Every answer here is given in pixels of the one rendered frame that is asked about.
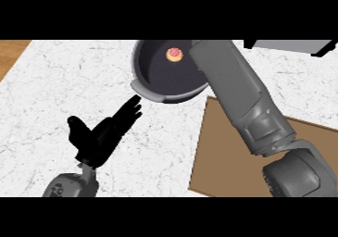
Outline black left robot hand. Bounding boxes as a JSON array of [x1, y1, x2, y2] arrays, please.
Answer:
[[66, 94, 143, 169]]

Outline dark grey pot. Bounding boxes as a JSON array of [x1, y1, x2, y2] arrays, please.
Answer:
[[128, 40, 209, 105]]

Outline grey appliance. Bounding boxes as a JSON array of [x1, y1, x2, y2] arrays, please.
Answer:
[[242, 40, 338, 58]]

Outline brown flat tray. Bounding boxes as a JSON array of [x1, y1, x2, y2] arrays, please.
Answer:
[[187, 95, 338, 198]]

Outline pink frosted cupcake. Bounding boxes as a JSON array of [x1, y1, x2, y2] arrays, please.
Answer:
[[163, 47, 184, 63]]

